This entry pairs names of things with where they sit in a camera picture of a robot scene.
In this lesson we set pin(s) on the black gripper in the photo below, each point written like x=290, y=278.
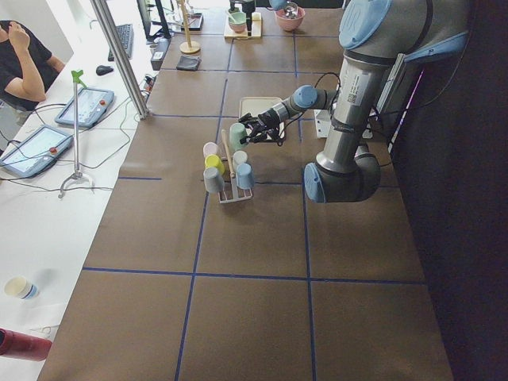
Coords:
x=248, y=12
x=267, y=117

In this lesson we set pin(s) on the green cup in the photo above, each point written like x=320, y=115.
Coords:
x=237, y=136

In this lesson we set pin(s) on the beige rabbit tray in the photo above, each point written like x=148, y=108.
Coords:
x=256, y=105

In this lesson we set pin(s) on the beige cup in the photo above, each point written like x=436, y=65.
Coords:
x=239, y=157

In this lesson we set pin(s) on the pink cup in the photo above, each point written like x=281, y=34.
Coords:
x=211, y=148

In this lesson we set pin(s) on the blue cup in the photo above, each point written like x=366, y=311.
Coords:
x=245, y=176

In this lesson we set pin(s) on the yellow cup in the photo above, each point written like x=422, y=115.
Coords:
x=214, y=160

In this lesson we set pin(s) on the grey cup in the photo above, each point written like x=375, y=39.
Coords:
x=213, y=180

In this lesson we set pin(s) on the paper cup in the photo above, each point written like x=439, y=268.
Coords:
x=20, y=287

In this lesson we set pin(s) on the wooden cutting board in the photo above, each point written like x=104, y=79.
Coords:
x=256, y=28

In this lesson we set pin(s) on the green ceramic bowl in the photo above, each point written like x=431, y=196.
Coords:
x=237, y=21

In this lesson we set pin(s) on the pink ice bowl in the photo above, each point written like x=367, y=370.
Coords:
x=290, y=23

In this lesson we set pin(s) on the metal scoop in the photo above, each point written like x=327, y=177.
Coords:
x=290, y=10

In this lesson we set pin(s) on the wooden mug tree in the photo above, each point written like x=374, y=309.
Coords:
x=189, y=46

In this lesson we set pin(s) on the grey folded cloth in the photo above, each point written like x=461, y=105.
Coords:
x=188, y=63

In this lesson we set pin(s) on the black box with label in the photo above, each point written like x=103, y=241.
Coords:
x=158, y=50

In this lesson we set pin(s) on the black keyboard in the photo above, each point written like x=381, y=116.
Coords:
x=126, y=36

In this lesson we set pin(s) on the black computer mouse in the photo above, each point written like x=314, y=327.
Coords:
x=103, y=70

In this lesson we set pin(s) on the teach pendant far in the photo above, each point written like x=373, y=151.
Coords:
x=92, y=105

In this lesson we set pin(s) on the teach pendant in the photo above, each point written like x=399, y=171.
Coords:
x=37, y=152
x=92, y=105

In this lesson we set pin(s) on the green tipped metal stand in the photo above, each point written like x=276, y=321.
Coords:
x=77, y=175

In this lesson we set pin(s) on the teach pendant near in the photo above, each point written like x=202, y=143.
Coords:
x=37, y=152

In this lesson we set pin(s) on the seated person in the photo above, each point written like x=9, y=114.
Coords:
x=28, y=68

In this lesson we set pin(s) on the red bottle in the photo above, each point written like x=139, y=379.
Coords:
x=23, y=346

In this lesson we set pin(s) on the white wire cup rack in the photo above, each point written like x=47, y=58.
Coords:
x=232, y=193

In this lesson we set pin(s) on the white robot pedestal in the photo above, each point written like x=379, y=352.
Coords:
x=322, y=121

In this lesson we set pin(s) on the aluminium frame post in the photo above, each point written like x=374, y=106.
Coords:
x=121, y=59

